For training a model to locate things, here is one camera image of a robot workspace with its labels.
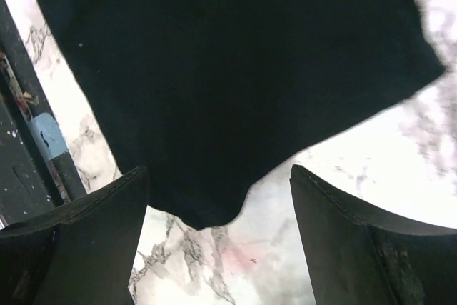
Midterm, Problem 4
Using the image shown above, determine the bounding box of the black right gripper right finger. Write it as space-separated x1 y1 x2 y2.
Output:
290 165 456 305

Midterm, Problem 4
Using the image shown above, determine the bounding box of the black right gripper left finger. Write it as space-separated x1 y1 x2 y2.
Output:
1 167 149 305

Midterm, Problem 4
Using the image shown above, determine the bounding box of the black underwear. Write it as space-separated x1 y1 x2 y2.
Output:
37 0 444 230

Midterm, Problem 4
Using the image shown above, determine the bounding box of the blue tape piece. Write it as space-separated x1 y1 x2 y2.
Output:
29 112 68 161

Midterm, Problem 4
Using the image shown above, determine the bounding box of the black metal base rail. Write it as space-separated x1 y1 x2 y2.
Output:
0 0 89 229

